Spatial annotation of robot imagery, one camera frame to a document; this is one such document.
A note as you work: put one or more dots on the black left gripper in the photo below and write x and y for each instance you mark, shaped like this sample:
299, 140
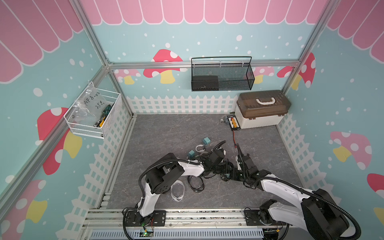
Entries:
224, 168

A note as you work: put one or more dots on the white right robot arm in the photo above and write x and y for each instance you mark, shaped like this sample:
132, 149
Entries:
313, 211

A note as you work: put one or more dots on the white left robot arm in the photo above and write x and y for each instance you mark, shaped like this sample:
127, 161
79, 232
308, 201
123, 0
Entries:
160, 176

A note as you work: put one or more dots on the red black charger lead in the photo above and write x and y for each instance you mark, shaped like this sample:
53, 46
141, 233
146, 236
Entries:
234, 140

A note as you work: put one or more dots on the black yellow battery charger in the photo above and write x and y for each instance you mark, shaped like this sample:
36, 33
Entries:
234, 124

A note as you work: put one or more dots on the brown lid storage box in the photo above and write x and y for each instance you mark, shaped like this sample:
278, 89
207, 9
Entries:
261, 109

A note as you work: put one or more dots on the black box in basket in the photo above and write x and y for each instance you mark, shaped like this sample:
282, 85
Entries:
205, 83

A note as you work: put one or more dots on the green tool in basket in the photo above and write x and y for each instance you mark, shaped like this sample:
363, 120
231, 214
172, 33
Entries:
103, 117

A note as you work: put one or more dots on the clear labelled plastic bag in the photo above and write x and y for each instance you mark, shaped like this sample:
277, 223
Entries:
90, 104

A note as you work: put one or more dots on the white coiled cable small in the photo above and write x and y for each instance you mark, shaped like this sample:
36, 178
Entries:
200, 148

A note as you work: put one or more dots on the teal wall charger far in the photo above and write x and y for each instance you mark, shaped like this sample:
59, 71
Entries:
206, 141

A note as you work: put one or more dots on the teal wall charger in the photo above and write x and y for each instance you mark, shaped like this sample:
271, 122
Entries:
206, 141
191, 154

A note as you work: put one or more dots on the teal wall charger left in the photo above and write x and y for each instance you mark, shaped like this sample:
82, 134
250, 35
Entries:
191, 154

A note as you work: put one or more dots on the black wire mesh wall basket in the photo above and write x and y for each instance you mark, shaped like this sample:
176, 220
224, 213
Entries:
234, 73

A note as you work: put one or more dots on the white wire wall basket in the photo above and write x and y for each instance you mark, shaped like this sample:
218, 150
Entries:
86, 127

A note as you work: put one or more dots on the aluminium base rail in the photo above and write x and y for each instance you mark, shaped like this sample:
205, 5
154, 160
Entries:
181, 224

